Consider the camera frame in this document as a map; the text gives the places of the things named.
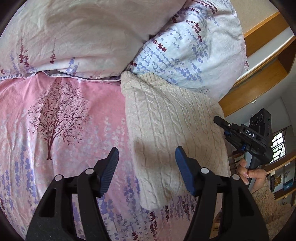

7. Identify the pink floral bed sheet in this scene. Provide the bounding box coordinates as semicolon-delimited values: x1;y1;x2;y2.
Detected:
1;73;197;240

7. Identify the person's right hand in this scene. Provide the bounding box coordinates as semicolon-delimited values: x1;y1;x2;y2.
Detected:
236;158;266;193

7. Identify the large pale pink floral pillow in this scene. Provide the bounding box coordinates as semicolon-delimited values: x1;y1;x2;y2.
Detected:
1;1;184;80

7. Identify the beige cable-knit sweater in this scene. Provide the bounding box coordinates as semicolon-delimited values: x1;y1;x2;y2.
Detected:
120;71;230;210

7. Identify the white lavender-print pillow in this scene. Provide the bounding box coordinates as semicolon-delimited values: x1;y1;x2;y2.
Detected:
126;1;247;101

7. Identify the wooden headboard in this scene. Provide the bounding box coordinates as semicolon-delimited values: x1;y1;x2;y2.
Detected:
219;12;295;116

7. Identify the black camera box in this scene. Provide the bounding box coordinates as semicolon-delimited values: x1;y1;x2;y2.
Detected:
249;108;273;142

